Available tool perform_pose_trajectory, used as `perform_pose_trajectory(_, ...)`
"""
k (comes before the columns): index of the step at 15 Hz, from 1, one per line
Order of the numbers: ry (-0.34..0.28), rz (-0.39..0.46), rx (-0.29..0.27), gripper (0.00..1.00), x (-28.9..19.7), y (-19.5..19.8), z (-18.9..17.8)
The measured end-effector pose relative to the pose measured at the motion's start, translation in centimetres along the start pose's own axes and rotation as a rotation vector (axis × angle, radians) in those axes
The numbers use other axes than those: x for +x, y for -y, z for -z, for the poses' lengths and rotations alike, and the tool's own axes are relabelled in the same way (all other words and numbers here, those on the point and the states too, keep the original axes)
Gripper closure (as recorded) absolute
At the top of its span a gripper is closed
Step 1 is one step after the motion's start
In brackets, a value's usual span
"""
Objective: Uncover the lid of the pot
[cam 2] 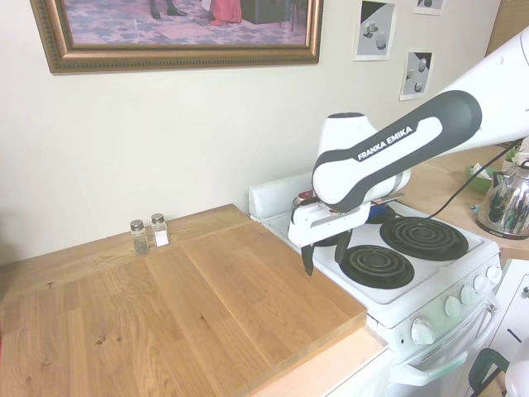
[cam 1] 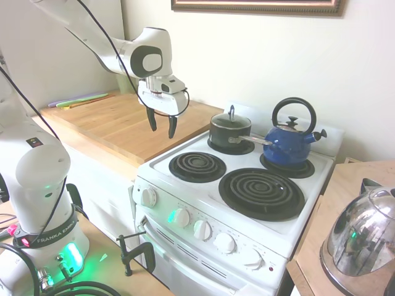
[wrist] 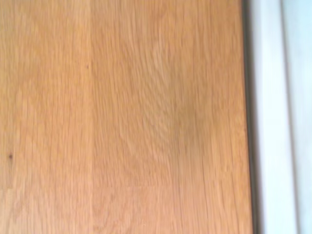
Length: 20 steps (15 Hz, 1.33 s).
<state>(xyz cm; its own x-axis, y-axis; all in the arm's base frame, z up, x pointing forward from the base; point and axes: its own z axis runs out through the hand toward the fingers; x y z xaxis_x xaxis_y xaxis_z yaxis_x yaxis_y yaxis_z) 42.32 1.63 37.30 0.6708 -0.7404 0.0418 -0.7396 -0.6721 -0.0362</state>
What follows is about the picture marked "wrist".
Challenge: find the white edge trim strip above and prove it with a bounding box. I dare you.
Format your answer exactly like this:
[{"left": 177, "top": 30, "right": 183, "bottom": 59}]
[{"left": 245, "top": 0, "right": 299, "bottom": 234}]

